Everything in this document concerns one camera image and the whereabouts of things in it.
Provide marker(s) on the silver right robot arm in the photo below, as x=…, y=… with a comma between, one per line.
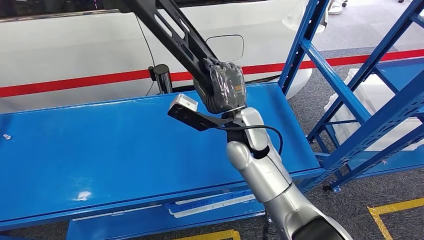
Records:
x=265, y=172

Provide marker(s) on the red barrier belt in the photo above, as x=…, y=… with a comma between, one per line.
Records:
x=66, y=84

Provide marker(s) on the white car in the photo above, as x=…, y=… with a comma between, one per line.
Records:
x=82, y=46

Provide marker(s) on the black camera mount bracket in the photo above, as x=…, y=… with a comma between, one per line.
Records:
x=195, y=121

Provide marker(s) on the long black plastic part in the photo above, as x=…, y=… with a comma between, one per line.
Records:
x=198, y=63

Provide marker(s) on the small white scrap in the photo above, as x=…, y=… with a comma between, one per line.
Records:
x=7, y=136

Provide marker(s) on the black chrome stanchion post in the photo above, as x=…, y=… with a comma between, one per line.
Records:
x=163, y=79

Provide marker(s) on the blue plastic crate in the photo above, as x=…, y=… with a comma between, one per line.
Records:
x=212, y=200

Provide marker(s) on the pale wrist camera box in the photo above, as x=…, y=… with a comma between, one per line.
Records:
x=184, y=102

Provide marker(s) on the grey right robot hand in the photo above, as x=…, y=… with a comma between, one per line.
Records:
x=228, y=86

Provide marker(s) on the blue steel shelf rack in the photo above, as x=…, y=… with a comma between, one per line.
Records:
x=400, y=68
x=132, y=149

